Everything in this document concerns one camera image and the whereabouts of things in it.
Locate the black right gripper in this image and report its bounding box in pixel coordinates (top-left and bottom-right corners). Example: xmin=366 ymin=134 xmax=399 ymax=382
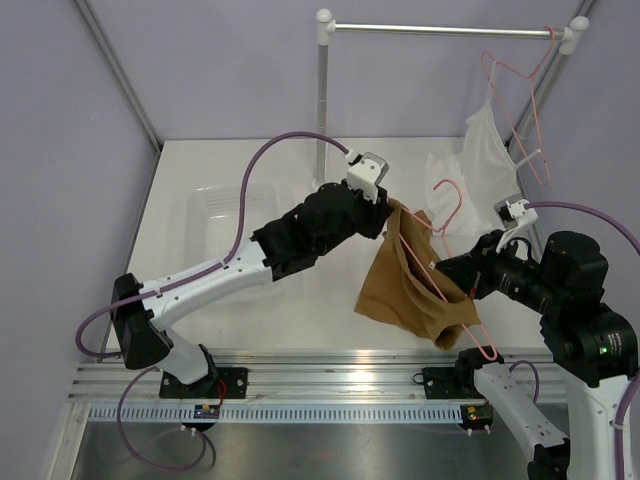
xmin=437 ymin=227 xmax=564 ymax=313

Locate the brown tank top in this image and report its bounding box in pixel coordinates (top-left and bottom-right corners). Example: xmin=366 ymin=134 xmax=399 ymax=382
xmin=355 ymin=199 xmax=481 ymax=350

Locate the pink wire hanger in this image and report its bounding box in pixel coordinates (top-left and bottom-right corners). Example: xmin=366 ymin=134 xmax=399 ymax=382
xmin=397 ymin=179 xmax=499 ymax=362

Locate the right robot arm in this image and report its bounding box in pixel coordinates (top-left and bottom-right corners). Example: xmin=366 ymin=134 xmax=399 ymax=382
xmin=436 ymin=230 xmax=639 ymax=479

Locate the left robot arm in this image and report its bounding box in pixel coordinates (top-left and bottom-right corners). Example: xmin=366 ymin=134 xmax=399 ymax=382
xmin=111 ymin=182 xmax=393 ymax=398

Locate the white tank top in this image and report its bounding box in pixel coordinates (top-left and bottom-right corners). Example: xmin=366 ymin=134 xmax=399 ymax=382
xmin=424 ymin=88 xmax=524 ymax=238

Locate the white plastic perforated basket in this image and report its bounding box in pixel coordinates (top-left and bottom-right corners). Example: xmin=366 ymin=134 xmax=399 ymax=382
xmin=184 ymin=181 xmax=281 ymax=267

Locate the white clothes rack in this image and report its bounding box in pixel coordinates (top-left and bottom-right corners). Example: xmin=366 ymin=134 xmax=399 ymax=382
xmin=315 ymin=7 xmax=590 ymax=155

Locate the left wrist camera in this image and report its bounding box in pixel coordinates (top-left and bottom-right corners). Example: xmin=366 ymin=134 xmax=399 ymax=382
xmin=345 ymin=149 xmax=389 ymax=204

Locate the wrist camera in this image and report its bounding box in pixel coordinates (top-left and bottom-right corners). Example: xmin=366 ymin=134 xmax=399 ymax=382
xmin=345 ymin=149 xmax=389 ymax=204
xmin=494 ymin=199 xmax=538 ymax=253

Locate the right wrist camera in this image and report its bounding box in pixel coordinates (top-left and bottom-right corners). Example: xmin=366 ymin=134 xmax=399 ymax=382
xmin=494 ymin=199 xmax=538 ymax=253

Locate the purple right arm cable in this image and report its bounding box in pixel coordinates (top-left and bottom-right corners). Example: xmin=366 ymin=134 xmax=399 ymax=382
xmin=525 ymin=200 xmax=640 ymax=451

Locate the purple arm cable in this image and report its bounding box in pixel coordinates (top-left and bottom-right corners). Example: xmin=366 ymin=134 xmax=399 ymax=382
xmin=525 ymin=200 xmax=640 ymax=451
xmin=75 ymin=130 xmax=352 ymax=472

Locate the aluminium mounting rail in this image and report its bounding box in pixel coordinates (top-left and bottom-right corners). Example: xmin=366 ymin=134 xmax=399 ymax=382
xmin=67 ymin=350 xmax=484 ymax=424

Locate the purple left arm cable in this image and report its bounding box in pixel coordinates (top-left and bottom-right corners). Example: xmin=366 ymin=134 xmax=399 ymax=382
xmin=75 ymin=130 xmax=352 ymax=472

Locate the aluminium frame post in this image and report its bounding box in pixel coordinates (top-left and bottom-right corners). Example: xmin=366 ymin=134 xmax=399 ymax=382
xmin=72 ymin=0 xmax=163 ymax=156

